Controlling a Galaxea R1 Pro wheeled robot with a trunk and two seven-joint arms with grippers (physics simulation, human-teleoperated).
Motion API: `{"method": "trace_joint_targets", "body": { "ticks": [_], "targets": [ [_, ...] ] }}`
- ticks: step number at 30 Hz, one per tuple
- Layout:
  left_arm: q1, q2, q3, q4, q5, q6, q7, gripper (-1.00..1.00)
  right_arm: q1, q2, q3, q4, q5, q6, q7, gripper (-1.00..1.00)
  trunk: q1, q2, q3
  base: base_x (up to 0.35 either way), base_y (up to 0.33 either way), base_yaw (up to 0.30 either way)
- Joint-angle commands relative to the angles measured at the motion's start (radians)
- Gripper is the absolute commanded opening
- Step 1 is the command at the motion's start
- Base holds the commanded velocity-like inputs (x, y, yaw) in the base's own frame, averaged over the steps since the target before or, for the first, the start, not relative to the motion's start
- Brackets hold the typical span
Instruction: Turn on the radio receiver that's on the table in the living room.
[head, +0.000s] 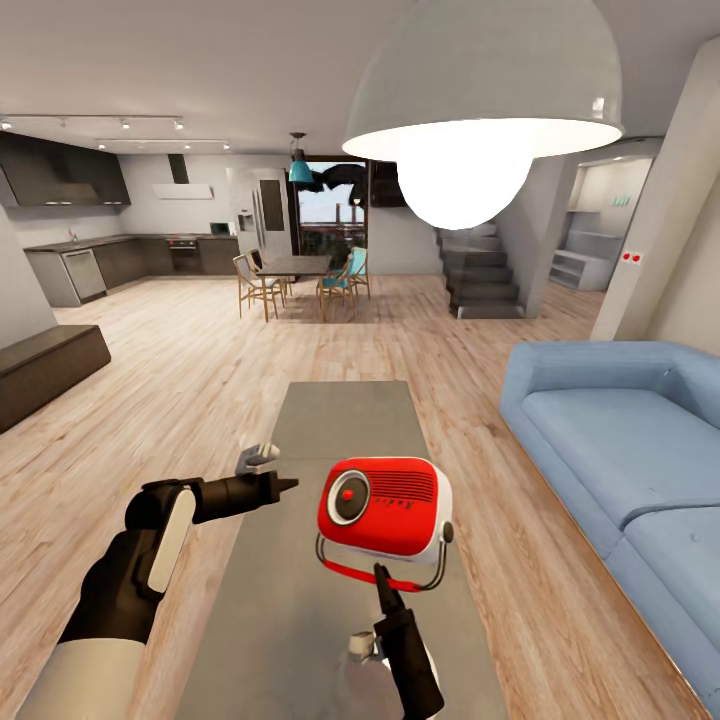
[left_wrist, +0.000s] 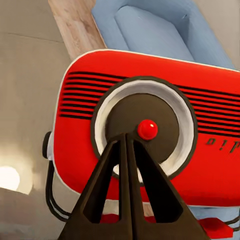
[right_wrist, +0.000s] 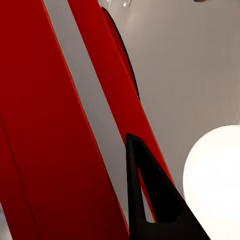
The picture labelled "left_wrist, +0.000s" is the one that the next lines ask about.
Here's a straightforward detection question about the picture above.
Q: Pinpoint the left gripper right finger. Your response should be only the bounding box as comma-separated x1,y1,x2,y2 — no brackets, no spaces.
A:
125,133,211,240

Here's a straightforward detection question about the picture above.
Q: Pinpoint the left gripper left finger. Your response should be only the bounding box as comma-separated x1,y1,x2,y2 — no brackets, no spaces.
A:
57,133,133,240

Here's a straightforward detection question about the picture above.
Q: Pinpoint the radio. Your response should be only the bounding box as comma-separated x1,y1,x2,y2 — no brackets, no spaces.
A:
42,48,240,240

